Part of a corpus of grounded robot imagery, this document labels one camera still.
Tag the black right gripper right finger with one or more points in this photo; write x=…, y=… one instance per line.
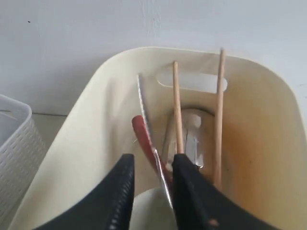
x=198, y=205

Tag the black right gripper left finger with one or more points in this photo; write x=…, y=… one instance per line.
x=107, y=207

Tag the wooden chopstick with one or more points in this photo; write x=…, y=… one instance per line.
x=218, y=124
x=177, y=109

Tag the stainless steel cup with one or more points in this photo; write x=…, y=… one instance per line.
x=198, y=140

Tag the brown wooden spoon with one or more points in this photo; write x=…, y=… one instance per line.
x=143, y=139

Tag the silver table knife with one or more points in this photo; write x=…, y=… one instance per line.
x=144, y=112

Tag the cream plastic bin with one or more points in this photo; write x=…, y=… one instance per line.
x=264, y=140

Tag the white perforated plastic basket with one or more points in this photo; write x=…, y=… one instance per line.
x=21, y=151

